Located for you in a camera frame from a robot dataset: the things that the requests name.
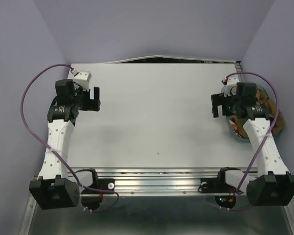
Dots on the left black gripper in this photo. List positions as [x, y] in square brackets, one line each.
[91, 105]

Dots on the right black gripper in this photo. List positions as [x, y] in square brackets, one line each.
[218, 99]

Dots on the brown pleated skirt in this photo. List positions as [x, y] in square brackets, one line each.
[272, 110]

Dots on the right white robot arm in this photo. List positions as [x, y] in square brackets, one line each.
[274, 185]

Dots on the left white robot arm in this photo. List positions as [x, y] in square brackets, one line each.
[53, 189]

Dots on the orange floral skirt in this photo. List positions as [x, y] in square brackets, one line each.
[234, 128]

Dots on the blue plastic basket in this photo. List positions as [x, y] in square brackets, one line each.
[237, 137]

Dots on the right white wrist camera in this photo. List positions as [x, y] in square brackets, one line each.
[230, 85]

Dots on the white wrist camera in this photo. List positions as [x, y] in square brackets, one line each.
[82, 78]
[230, 85]

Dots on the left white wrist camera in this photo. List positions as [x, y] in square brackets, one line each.
[82, 78]

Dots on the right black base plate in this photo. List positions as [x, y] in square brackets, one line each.
[225, 193]

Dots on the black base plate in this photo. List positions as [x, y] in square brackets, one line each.
[225, 193]
[100, 200]

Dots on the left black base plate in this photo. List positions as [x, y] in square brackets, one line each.
[100, 200]

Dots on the aluminium rail frame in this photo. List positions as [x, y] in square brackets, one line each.
[159, 201]

